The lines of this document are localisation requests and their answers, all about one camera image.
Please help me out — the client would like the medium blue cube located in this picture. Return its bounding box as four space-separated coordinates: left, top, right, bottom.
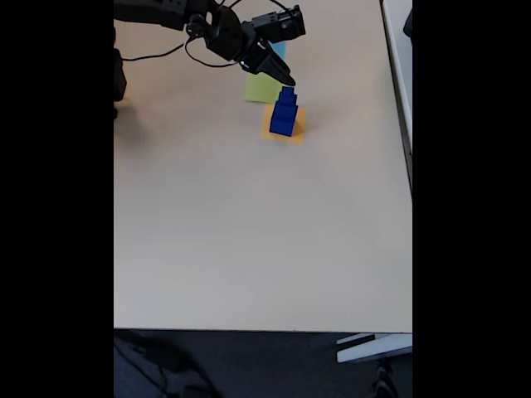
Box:
274 93 299 121

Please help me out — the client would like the blue paper square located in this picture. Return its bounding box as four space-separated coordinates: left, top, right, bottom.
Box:
267 40 287 62

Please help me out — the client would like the green paper square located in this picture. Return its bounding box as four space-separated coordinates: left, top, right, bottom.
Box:
242 70 284 104

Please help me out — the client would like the orange paper square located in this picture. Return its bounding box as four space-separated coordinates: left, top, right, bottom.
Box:
260 103 309 146

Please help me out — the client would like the large blue cube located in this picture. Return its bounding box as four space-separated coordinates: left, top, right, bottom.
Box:
269 104 300 138

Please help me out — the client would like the white neighbouring table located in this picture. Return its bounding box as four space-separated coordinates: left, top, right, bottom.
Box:
379 0 413 196

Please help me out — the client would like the white table foot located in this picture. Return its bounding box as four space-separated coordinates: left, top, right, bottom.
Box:
335 332 413 364

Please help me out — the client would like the black camera box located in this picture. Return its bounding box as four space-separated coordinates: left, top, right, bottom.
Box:
242 4 307 43

